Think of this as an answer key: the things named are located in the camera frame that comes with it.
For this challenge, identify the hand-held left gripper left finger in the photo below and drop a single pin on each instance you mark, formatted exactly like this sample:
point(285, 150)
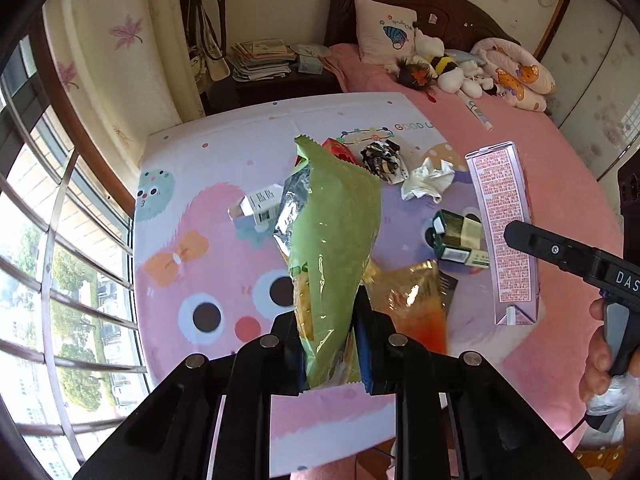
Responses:
point(285, 350)

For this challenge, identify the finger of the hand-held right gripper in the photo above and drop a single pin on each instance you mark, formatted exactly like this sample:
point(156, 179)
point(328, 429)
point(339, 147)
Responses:
point(545, 245)

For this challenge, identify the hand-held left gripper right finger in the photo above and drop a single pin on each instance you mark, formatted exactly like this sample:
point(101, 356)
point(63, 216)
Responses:
point(364, 360)

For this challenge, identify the green snack bag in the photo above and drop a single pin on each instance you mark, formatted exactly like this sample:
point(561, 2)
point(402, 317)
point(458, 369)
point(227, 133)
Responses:
point(335, 240)

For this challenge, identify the black gold bag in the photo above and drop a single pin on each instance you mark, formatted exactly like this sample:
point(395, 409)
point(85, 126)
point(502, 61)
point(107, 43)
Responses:
point(382, 160)

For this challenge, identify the red gold box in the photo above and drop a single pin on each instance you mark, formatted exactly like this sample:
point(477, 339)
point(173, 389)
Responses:
point(337, 150)

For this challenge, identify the person's right hand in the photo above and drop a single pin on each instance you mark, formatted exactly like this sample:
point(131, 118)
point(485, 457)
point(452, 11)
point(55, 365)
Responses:
point(595, 370)

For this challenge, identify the long purple carton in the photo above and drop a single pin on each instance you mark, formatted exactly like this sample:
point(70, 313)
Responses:
point(505, 220)

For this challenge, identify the pink bed sheet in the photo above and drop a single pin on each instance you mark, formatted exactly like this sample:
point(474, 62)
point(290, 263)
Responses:
point(560, 200)

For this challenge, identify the gold orange snack bag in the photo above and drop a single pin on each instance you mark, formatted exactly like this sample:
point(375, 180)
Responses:
point(410, 300)

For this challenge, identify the dark green box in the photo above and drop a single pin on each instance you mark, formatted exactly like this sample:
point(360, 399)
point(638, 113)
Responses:
point(457, 235)

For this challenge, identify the crumpled white wrapper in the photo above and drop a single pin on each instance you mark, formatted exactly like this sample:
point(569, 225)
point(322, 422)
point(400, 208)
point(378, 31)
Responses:
point(427, 180)

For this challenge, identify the cartoon printed mat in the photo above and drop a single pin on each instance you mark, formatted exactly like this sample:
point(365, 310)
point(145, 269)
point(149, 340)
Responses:
point(200, 240)

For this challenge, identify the white tube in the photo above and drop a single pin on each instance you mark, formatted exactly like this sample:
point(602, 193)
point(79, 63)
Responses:
point(477, 112)

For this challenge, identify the small white box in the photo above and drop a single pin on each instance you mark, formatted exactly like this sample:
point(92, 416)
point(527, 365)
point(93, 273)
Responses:
point(262, 202)

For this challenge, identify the white plush toy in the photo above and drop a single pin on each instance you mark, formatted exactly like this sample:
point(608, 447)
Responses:
point(430, 42)
point(480, 80)

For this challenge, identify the bee plush toy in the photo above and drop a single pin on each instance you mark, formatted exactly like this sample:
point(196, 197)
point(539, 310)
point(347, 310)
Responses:
point(447, 65)

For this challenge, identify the brown plush toy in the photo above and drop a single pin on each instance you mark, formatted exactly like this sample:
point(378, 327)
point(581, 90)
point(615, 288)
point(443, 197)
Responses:
point(415, 75)

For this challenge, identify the metal window grille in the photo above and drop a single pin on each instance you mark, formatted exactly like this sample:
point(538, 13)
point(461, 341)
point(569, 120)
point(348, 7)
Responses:
point(50, 260)

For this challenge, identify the dark wooden nightstand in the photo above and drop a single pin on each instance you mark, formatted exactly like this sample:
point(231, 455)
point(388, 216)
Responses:
point(270, 92)

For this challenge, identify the white printed pillow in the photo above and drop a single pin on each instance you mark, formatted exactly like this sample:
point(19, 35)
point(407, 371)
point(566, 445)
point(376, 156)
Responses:
point(385, 30)

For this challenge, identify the tissue box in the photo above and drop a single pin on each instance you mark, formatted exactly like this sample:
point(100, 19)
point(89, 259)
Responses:
point(310, 65)

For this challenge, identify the cream handbag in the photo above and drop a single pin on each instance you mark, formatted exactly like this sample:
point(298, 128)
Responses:
point(217, 65)

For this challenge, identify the stack of books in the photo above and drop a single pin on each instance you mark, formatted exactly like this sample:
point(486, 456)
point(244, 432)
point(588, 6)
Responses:
point(260, 57)

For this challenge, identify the white hand fan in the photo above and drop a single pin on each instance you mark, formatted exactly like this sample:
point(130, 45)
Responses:
point(312, 50)

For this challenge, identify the cream leaf print curtain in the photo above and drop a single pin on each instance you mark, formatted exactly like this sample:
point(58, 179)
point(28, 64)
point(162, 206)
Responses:
point(125, 60)

